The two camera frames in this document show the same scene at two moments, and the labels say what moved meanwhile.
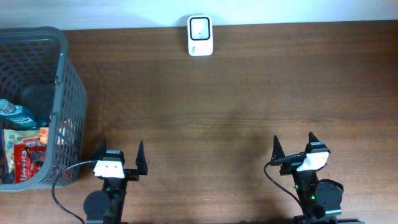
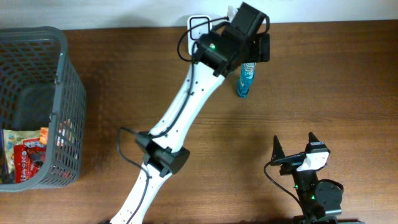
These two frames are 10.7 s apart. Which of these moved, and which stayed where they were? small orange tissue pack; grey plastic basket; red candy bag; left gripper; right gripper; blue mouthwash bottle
Moved: blue mouthwash bottle; left gripper
Stayed: small orange tissue pack; red candy bag; grey plastic basket; right gripper
